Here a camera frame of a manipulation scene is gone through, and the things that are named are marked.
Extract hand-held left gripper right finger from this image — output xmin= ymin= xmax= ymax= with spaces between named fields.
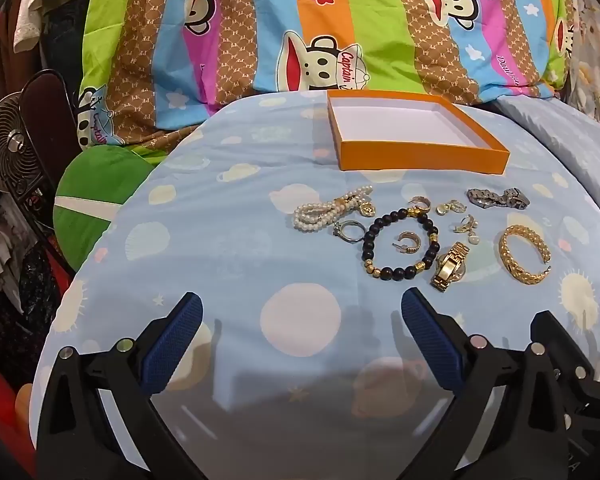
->
xmin=400 ymin=287 xmax=568 ymax=480

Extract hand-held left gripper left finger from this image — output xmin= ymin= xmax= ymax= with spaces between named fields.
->
xmin=36 ymin=292 xmax=218 ymax=480

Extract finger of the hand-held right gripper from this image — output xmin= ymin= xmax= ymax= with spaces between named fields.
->
xmin=530 ymin=311 xmax=593 ymax=377

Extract gold wristwatch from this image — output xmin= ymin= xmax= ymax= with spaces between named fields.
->
xmin=430 ymin=241 xmax=470 ymax=292

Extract gold braided bangle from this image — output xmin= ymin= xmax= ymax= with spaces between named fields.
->
xmin=498 ymin=225 xmax=553 ymax=287

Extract black bead bracelet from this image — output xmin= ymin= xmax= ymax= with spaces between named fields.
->
xmin=361 ymin=207 xmax=441 ymax=281

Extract silver ring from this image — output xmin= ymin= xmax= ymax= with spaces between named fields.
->
xmin=332 ymin=220 xmax=367 ymax=245

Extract silver chain bracelet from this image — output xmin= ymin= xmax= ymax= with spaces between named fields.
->
xmin=466 ymin=187 xmax=532 ymax=211

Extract white pearl bracelet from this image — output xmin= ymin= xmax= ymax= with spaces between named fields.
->
xmin=293 ymin=185 xmax=378 ymax=233

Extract orange cardboard box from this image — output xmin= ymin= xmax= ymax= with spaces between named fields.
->
xmin=326 ymin=91 xmax=511 ymax=176

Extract light blue printed bedsheet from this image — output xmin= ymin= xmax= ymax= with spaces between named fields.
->
xmin=30 ymin=89 xmax=600 ymax=480

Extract green round cushion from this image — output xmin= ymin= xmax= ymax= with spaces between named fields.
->
xmin=52 ymin=146 xmax=170 ymax=275

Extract floral pillow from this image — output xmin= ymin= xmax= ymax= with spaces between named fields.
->
xmin=562 ymin=0 xmax=600 ymax=128

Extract dark brown chair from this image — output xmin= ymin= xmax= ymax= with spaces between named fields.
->
xmin=19 ymin=70 xmax=85 ymax=266

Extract small electric fan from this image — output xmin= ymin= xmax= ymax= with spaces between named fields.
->
xmin=0 ymin=91 xmax=49 ymax=194

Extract striped monkey print blanket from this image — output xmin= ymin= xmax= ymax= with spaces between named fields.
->
xmin=77 ymin=0 xmax=576 ymax=161

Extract hanging clothes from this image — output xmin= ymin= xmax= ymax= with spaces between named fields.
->
xmin=0 ymin=0 xmax=98 ymax=108

